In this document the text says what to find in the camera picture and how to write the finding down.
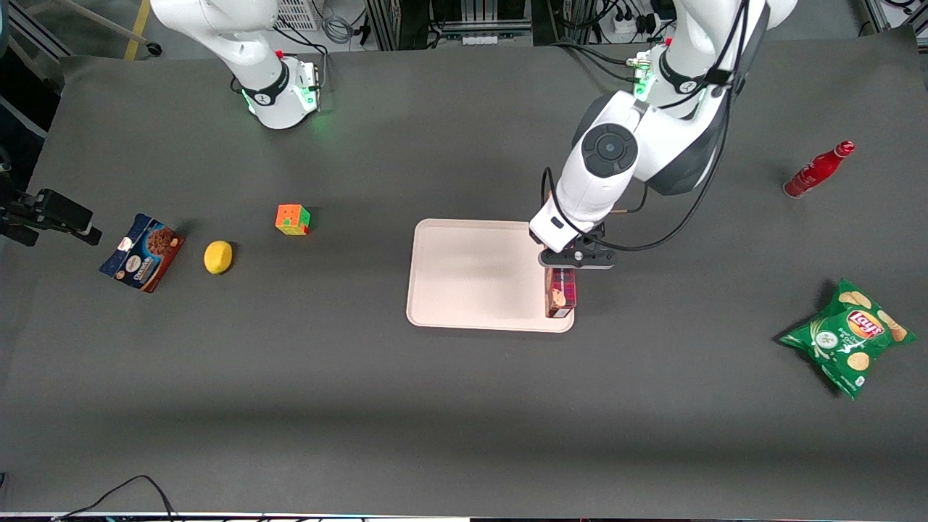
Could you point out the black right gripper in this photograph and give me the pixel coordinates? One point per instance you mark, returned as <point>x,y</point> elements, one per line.
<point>14,212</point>

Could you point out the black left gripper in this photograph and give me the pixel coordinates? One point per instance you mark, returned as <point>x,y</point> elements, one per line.
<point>597,232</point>

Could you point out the red cookie box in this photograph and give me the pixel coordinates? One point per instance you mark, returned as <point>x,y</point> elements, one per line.
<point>562,293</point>

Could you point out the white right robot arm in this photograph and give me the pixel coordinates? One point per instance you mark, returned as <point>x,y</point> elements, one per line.
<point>264,87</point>

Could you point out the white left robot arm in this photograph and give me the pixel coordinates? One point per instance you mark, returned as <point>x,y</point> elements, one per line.
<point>602,181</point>

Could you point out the blue chocolate cookie bag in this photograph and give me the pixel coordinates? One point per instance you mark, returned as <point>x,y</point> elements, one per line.
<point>143,254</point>

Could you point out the pale pink plastic tray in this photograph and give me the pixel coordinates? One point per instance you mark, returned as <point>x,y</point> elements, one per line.
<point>471,275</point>

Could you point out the white vented box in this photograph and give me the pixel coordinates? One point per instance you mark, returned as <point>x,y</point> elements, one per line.
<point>297,14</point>

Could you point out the yellow lemon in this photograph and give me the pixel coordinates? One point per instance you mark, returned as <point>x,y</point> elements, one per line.
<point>218,257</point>

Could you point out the black caster wheel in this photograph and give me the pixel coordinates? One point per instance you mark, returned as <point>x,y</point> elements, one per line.
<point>154,48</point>

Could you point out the dark grey table mat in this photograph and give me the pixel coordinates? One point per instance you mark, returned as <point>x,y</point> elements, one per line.
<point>464,420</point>

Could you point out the colourful puzzle cube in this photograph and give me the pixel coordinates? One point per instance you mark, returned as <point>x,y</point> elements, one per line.
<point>292,220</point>

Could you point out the white power strip with plugs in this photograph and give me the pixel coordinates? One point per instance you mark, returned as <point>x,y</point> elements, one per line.
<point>631,25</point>

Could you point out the small white power strip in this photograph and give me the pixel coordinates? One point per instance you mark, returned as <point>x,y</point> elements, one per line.
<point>481,39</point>

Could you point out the red drink bottle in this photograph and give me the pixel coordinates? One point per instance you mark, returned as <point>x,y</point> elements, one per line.
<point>815,170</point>

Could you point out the green chips bag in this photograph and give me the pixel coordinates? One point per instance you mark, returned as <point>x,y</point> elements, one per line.
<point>847,337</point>

